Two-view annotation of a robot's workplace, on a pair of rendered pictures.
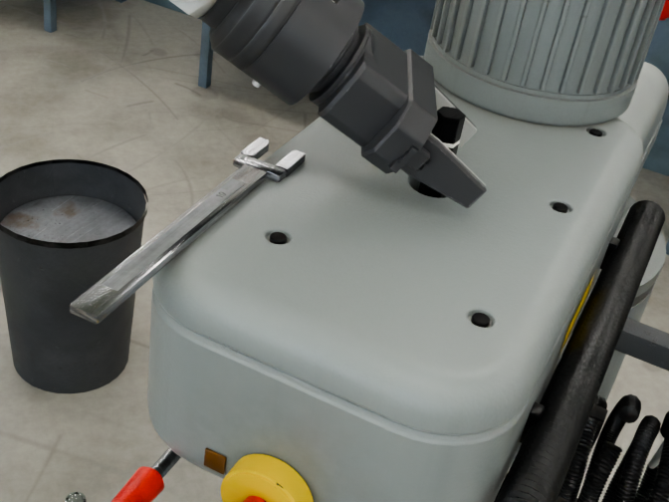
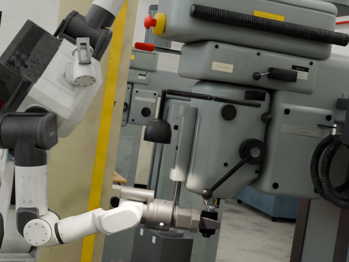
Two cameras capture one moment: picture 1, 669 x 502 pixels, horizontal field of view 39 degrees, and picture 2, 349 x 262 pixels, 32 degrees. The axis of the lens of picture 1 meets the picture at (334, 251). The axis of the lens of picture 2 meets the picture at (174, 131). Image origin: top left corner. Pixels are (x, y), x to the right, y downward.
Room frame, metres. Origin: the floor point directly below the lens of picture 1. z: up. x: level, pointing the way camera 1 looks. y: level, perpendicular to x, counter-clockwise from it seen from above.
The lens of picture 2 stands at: (-0.55, -1.36, 1.57)
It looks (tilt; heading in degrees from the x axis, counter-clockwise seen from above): 3 degrees down; 52
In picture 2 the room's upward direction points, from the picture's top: 8 degrees clockwise
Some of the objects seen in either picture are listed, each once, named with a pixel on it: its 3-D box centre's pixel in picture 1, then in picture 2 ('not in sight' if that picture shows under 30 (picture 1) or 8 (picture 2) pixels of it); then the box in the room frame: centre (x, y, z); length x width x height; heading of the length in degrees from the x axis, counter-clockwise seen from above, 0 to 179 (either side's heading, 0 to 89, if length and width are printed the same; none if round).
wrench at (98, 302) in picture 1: (197, 219); not in sight; (0.53, 0.09, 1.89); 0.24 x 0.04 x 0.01; 161
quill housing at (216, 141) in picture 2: not in sight; (222, 139); (0.64, -0.07, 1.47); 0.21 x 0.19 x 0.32; 70
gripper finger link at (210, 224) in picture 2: not in sight; (209, 224); (0.62, -0.09, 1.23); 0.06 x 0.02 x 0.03; 145
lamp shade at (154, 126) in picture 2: not in sight; (158, 130); (0.40, -0.08, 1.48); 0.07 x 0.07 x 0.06
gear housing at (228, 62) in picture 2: not in sight; (245, 68); (0.67, -0.08, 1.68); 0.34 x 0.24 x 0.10; 160
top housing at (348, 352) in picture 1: (419, 260); (243, 21); (0.65, -0.07, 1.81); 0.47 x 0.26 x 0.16; 160
